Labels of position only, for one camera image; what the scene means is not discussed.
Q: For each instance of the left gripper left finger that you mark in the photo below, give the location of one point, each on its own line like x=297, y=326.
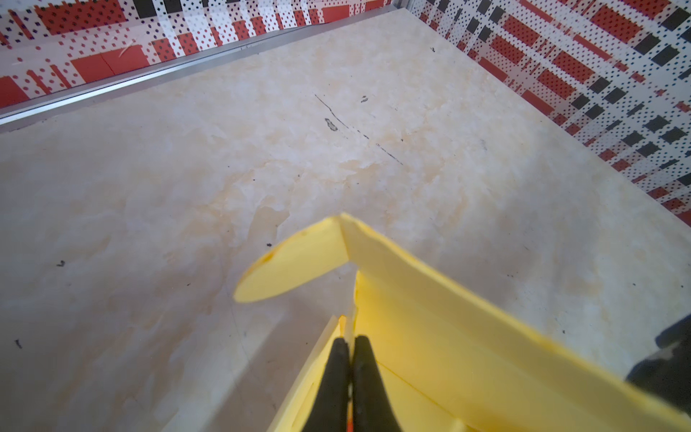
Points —
x=329, y=410

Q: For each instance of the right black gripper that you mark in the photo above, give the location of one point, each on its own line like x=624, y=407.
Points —
x=666, y=373

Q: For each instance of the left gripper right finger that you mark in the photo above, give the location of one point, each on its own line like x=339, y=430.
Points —
x=371, y=406

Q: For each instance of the yellow paper box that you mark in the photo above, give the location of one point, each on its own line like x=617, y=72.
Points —
x=449, y=360

